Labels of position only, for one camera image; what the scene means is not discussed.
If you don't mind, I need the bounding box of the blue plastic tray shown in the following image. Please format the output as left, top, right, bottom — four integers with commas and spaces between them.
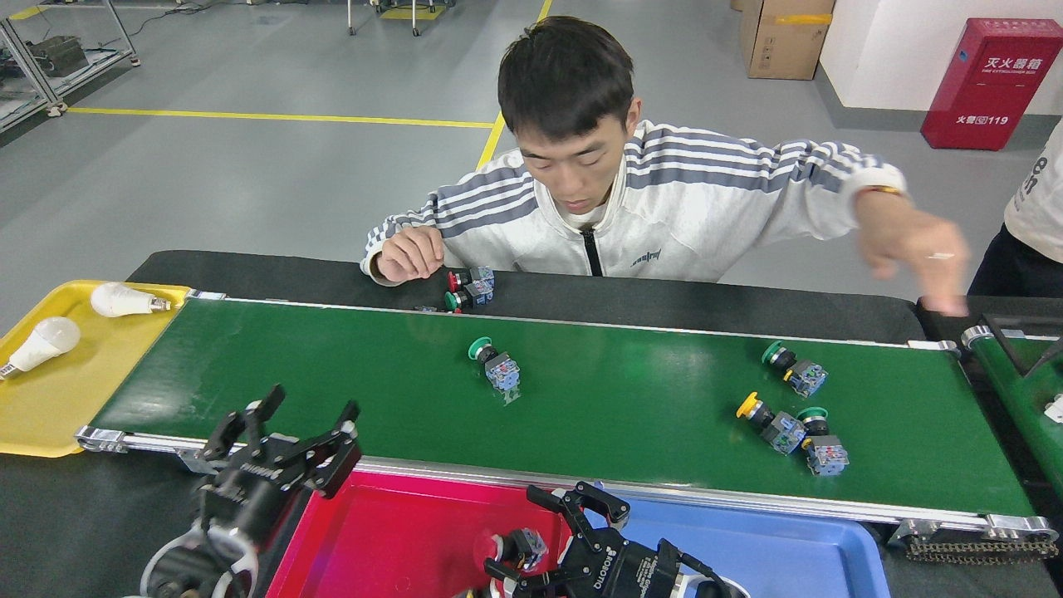
594, 482, 891, 598

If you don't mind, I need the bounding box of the white stand on wheels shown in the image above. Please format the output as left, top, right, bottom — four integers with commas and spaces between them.
347, 0, 458, 37

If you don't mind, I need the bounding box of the conveyor drive chain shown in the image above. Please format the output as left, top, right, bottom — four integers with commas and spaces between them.
901, 536, 1060, 566

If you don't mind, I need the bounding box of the short green conveyor belt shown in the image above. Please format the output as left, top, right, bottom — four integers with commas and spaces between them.
962, 324, 1063, 499

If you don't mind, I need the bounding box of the person's right hand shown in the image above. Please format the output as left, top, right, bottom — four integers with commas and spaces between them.
375, 226, 445, 283

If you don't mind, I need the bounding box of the brown cardboard box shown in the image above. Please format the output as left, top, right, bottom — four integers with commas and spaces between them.
737, 0, 835, 81

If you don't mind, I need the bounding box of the metal frame rack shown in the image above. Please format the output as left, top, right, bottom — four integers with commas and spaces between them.
0, 0, 140, 134

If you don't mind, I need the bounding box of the yellow plastic tray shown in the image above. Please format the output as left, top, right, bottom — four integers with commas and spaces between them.
0, 280, 193, 459

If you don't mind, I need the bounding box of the long green conveyor belt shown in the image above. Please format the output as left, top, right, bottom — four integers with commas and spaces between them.
75, 291, 1060, 545

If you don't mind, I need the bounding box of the white light bulb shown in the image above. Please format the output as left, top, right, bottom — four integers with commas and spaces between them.
90, 282, 172, 318
0, 316, 81, 381

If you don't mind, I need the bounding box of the red fire extinguisher cabinet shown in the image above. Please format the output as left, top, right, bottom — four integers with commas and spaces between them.
920, 18, 1063, 152

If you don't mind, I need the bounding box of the red plastic tray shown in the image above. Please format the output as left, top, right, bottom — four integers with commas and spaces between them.
264, 465, 582, 598

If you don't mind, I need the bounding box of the yellow head push button switch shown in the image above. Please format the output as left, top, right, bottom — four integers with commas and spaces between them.
737, 392, 806, 455

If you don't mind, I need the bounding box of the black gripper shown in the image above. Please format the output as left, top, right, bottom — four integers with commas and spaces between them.
199, 384, 364, 541
484, 482, 690, 598

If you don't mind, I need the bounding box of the person's left hand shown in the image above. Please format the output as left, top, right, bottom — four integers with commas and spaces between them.
855, 195, 971, 316

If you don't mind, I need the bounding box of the dark equipment box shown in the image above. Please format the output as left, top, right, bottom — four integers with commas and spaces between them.
25, 35, 89, 78

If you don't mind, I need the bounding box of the person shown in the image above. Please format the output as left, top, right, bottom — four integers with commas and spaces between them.
361, 17, 908, 287
967, 116, 1063, 298

